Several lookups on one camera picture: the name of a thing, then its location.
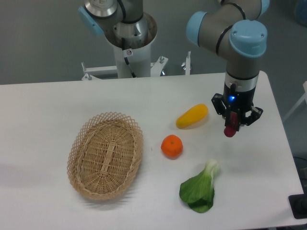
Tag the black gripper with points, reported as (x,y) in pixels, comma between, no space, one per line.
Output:
(236,100)

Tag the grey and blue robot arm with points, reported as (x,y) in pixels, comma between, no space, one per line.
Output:
(233,33)

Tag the yellow mango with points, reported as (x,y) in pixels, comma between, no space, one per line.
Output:
(192,116)

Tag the orange tangerine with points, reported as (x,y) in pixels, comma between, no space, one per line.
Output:
(172,146)

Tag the green bok choy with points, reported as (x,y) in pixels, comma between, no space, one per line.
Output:
(198,191)

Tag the black device at table edge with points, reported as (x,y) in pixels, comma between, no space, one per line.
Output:
(298,204)

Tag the oval wicker basket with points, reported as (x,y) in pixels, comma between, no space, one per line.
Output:
(105,156)

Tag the white furniture frame right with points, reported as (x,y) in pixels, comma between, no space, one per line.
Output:
(301,100)

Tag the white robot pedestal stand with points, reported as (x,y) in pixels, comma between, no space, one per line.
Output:
(131,43)

